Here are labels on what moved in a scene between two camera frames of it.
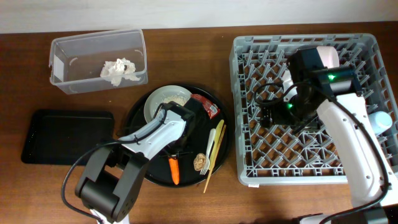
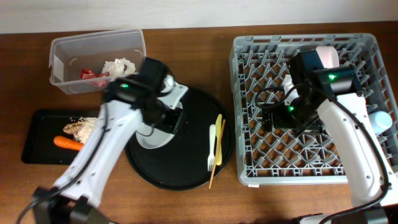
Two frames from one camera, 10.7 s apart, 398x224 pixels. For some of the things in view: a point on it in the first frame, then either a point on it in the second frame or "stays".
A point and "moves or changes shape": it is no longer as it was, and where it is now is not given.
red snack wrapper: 211,109 -> 87,74
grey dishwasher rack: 266,155 stays
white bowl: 164,94 moves or changes shape
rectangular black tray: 61,137 stays
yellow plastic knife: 218,131 moves or changes shape
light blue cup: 380,121 stays
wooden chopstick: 216,158 moves or changes shape
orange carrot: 174,168 -> 68,142
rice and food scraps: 181,100 moves or changes shape
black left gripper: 191,146 -> 171,119
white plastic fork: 212,132 moves or changes shape
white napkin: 115,71 stays
